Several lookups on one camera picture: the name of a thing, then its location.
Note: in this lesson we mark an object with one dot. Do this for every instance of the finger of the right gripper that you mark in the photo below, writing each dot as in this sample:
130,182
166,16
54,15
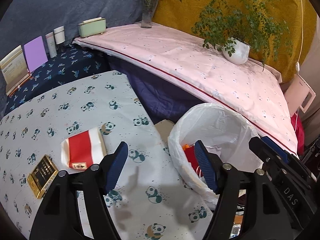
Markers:
281,152

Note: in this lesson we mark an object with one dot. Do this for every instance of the dark purple cloth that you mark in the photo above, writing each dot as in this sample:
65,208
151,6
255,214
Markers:
160,98

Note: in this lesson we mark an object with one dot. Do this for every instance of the white cosmetic tube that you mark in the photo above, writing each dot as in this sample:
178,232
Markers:
51,44

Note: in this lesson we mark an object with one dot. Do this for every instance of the orange snack bag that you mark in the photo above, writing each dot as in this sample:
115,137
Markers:
187,148

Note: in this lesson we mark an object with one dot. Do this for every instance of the pink device with cable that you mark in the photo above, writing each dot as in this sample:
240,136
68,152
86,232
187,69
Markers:
299,95

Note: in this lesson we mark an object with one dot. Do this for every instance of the red fuzzy cloth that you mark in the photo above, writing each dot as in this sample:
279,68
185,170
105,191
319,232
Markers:
193,162

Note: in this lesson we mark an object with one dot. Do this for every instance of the mustard yellow backdrop cloth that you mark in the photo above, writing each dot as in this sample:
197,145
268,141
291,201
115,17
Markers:
299,15

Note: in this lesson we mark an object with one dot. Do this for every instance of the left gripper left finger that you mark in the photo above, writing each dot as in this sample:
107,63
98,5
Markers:
116,167

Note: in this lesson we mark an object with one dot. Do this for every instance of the white bag lined trash bin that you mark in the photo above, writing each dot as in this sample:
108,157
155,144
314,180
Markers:
223,132

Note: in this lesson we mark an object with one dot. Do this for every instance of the blue grey backdrop cloth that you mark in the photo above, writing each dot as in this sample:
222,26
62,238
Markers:
25,20

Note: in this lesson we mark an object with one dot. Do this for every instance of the purple notebook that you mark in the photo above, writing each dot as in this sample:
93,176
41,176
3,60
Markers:
35,53

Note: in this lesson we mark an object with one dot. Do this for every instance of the red gold cigarette box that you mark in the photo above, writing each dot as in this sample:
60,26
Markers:
42,176

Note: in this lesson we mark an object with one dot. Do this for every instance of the glass vase red flowers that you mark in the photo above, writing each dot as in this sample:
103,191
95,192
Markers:
149,5

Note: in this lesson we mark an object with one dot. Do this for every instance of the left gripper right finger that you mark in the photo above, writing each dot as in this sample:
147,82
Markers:
210,165

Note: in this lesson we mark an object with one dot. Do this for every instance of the potted green plant white pot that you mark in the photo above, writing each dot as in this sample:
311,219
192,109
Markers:
224,23

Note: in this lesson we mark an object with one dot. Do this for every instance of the white cosmetic jar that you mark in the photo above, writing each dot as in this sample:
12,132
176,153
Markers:
59,35

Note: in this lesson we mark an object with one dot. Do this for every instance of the green tissue box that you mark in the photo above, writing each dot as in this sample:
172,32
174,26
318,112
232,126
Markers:
92,27

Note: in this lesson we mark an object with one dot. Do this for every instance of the pink bed sheet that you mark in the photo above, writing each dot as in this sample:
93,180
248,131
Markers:
180,58

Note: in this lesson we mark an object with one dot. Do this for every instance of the navy floral cloth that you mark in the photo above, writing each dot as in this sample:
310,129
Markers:
74,63

